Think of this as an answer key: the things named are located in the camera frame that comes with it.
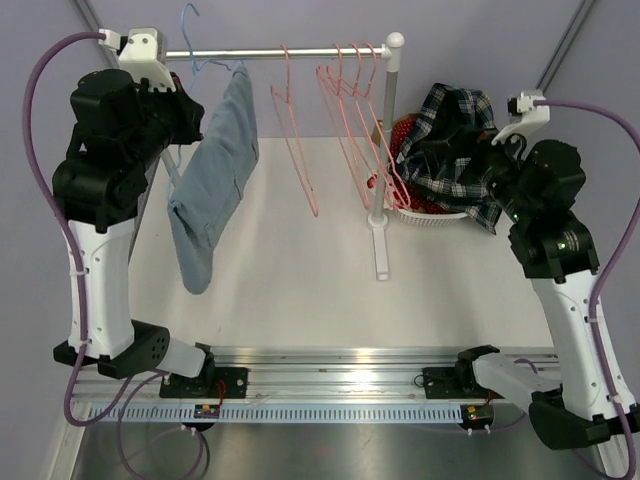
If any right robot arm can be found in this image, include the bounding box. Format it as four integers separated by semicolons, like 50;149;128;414
453;133;639;450

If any circuit board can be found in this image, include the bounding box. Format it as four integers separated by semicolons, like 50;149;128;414
461;405;494;424
194;404;220;419

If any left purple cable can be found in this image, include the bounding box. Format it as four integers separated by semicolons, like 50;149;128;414
27;30;209;479

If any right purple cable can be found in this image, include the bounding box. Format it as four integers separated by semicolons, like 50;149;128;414
409;99;640;479

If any red polka dot skirt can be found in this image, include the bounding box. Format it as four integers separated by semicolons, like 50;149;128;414
390;113;429;166

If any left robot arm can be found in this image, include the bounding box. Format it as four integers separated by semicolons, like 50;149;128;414
52;69;217;397

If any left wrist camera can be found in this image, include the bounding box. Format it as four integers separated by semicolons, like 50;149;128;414
98;27;176;92

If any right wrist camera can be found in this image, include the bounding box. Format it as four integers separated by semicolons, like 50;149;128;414
491;90;550;146

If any white perforated plastic basket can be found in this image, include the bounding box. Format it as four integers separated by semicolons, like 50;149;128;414
394;209;468;227

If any pink wire hanger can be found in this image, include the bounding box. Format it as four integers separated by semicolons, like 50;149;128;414
316;43;410;209
270;44;319;217
356;32;411;210
316;43;371;210

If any red poppy print skirt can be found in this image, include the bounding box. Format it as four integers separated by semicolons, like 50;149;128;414
366;174;396;212

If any aluminium mounting rail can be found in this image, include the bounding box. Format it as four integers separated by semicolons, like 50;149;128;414
67;349;609;426

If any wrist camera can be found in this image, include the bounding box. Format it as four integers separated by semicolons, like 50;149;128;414
98;27;176;92
491;90;550;146

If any dark plaid skirt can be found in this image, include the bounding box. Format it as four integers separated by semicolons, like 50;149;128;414
392;83;501;234

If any purple cable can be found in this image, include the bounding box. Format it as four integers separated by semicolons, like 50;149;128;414
409;99;640;479
27;30;209;479

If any silver white clothes rack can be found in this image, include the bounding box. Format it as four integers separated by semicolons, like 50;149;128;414
166;45;390;281

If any right circuit board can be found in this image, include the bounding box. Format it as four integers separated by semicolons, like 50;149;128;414
461;405;494;424

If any light blue denim skirt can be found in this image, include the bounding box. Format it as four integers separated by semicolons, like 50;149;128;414
167;64;259;295

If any left circuit board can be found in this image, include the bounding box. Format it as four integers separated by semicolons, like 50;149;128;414
194;404;220;419

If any blue wire hanger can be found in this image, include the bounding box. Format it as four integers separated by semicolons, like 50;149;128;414
166;2;244;204

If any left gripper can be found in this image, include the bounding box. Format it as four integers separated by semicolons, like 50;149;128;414
125;70;203;171

